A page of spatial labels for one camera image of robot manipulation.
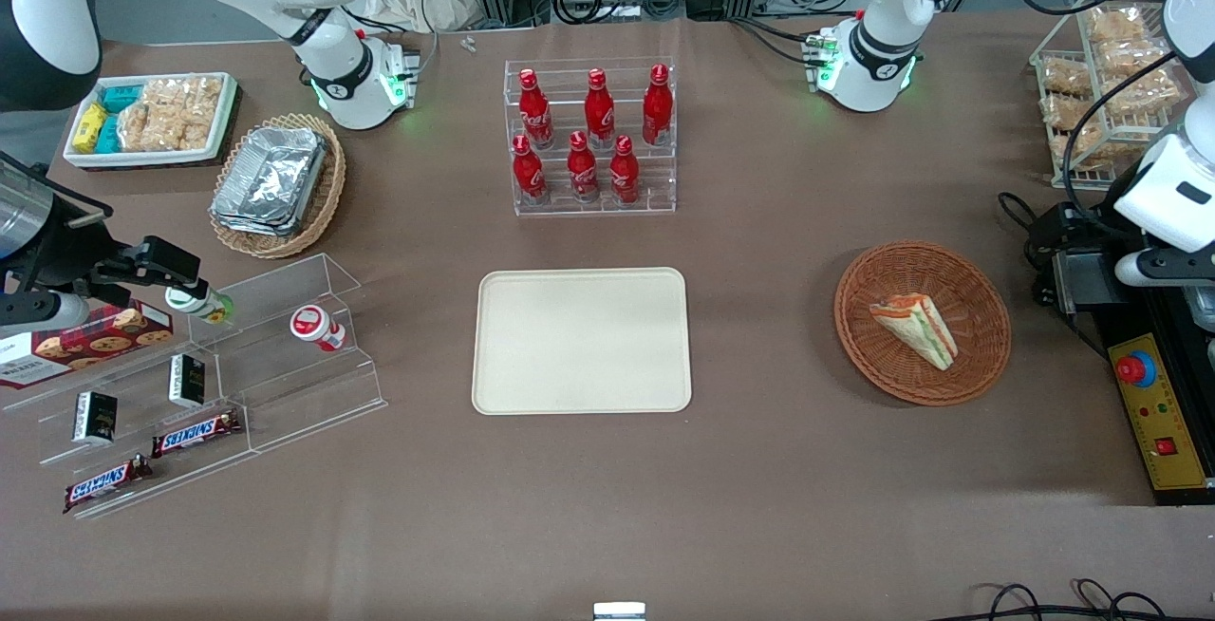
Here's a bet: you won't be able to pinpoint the clear acrylic stepped shelf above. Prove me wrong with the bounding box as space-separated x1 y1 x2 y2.
0 253 389 520

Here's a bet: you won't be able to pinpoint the red cookie box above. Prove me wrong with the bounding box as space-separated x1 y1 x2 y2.
0 302 176 390

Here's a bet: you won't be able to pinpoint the green capped small bottle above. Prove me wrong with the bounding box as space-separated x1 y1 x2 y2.
165 286 234 325

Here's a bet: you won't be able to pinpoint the black appliance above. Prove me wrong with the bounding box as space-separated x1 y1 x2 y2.
1029 201 1215 508

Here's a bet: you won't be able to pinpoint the brown wicker basket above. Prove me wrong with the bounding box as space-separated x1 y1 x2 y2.
833 239 1013 407

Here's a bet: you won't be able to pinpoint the clear cracker snack bag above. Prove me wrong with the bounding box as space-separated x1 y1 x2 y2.
1101 69 1184 120
1086 5 1148 44
1039 56 1094 98
1095 37 1170 77
1039 93 1104 131
1048 122 1112 172

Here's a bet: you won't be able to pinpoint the white rectangular snack tray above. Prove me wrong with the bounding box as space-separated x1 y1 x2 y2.
63 71 239 170

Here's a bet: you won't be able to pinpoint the red capped white bottle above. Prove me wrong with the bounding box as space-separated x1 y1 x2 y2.
290 305 348 353

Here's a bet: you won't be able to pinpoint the red cola bottle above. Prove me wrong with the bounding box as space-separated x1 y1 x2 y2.
583 68 616 150
642 64 675 148
567 131 602 205
512 134 550 205
607 135 642 206
517 68 555 150

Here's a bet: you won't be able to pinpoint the clear acrylic bottle rack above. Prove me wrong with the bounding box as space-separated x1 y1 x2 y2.
502 57 678 217

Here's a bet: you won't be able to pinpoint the triangular sandwich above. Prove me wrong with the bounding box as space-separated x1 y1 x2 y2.
869 292 961 372

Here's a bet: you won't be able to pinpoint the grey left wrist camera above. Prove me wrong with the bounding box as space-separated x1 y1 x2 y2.
1114 251 1215 289

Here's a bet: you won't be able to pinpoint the red emergency stop button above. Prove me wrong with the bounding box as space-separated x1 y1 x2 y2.
1115 351 1158 387

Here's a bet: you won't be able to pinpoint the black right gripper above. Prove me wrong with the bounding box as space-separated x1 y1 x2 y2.
17 207 203 305

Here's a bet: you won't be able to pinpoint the black floor cables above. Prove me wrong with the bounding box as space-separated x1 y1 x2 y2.
966 579 1170 621

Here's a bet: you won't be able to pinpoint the small black box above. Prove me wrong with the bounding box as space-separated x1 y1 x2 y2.
168 353 207 409
72 390 120 444

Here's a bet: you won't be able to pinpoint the black appliance cable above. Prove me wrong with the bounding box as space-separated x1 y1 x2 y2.
996 191 1056 311

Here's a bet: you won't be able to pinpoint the black base cables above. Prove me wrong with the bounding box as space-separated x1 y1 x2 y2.
729 15 819 67

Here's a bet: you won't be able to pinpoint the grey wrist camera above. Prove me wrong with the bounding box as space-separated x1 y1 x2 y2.
0 292 89 339
1114 251 1215 289

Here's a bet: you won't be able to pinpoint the white wire rack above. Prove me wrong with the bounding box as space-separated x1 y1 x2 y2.
1029 0 1199 191

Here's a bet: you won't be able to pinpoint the stack of foil trays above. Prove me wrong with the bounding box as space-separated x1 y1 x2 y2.
210 125 329 238

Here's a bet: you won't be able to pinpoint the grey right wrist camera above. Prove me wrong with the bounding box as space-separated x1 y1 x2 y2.
0 292 89 339

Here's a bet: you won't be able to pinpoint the snickers bar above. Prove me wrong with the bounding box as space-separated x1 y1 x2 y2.
63 454 154 516
151 408 244 460

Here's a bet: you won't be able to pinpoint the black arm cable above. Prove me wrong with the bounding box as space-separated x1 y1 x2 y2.
1060 49 1180 219

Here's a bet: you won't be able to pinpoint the yellow control panel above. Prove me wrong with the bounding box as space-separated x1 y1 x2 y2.
1108 333 1213 492

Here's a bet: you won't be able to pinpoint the beige plastic tray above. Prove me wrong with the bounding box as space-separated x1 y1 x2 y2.
472 267 693 416

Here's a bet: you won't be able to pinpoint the yellow snack packet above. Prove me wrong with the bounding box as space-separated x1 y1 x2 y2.
73 103 108 153

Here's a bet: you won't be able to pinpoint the light wicker basket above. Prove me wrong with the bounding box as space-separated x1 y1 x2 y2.
208 112 348 260

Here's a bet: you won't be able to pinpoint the clear rice cracker bag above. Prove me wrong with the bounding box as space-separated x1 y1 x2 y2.
117 80 178 154
161 76 225 151

